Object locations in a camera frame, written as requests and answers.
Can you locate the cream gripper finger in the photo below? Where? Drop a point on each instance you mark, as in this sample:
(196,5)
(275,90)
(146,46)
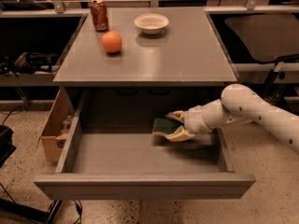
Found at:
(176,115)
(173,134)

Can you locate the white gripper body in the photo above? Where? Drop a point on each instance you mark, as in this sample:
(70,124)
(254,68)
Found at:
(195,120)

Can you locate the green and yellow sponge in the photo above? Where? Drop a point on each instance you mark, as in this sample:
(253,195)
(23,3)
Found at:
(162,126)

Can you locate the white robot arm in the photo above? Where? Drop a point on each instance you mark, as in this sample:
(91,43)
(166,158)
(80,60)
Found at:
(238,105)

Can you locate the grey cabinet with top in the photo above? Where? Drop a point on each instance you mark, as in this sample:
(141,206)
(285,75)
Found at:
(152,74)

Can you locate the open grey top drawer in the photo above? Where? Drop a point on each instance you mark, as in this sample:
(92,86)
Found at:
(112,154)

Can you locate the white paper bowl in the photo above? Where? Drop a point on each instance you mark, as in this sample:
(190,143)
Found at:
(151,24)

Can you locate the orange fruit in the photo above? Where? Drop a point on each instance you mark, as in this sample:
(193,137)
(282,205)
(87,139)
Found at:
(111,42)

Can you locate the cardboard box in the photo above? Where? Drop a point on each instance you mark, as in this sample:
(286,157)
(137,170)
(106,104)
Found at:
(56,128)

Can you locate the red soda can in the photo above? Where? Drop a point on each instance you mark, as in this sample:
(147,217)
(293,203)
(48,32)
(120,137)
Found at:
(98,10)

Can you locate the black headphones on shelf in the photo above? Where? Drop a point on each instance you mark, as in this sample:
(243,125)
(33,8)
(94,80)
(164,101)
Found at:
(28,63)

